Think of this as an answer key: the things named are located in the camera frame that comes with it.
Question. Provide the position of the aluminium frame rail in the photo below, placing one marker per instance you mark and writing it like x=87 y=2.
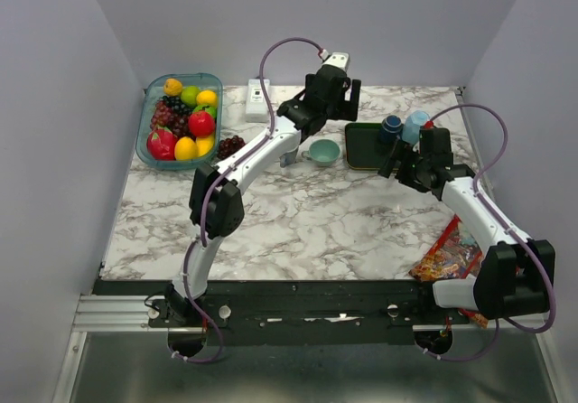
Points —
x=114 y=356

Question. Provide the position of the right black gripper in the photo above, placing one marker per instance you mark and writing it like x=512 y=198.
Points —
x=392 y=157

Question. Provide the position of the blue-red snack packet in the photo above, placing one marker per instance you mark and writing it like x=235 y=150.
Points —
x=476 y=318

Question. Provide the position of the grapes in bin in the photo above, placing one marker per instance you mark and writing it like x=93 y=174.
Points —
x=171 y=113

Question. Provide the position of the light blue mug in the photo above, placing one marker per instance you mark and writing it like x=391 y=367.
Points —
x=412 y=126

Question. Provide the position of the yellow lemon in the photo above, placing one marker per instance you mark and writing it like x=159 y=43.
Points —
x=204 y=145

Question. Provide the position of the grey-blue mug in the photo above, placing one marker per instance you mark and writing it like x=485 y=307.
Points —
x=288 y=158

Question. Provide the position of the yellow mango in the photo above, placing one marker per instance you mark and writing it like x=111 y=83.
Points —
x=207 y=98

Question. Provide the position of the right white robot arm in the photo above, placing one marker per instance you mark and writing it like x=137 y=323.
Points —
x=516 y=274

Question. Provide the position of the red apple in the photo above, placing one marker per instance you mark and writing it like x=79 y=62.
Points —
x=201 y=124

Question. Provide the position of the teal green cup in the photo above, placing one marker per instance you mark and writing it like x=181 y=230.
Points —
x=322 y=153

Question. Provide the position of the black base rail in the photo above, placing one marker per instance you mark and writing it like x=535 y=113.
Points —
x=282 y=313

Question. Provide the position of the dark blue mug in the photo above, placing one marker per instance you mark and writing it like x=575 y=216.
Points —
x=391 y=127

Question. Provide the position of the small yellow-brown fruit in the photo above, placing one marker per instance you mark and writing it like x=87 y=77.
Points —
x=172 y=87

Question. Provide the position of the dark green tray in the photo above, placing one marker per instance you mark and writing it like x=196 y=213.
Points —
x=363 y=150

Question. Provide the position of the white rectangular device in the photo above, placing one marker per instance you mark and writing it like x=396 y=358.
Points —
x=256 y=110

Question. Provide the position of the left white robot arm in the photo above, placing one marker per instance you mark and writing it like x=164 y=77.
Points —
x=216 y=200

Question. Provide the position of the teal plastic fruit bin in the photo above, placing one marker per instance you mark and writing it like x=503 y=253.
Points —
x=153 y=93

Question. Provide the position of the dark red grape bunch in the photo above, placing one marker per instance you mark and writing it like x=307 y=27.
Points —
x=229 y=146

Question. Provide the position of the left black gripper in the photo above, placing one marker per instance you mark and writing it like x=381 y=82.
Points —
x=345 y=109

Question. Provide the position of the pink dragon fruit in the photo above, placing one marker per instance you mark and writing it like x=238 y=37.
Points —
x=161 y=143

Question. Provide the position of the red snack packet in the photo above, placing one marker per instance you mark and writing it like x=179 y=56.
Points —
x=456 y=254

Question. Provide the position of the orange fruit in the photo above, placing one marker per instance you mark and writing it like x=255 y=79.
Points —
x=185 y=149

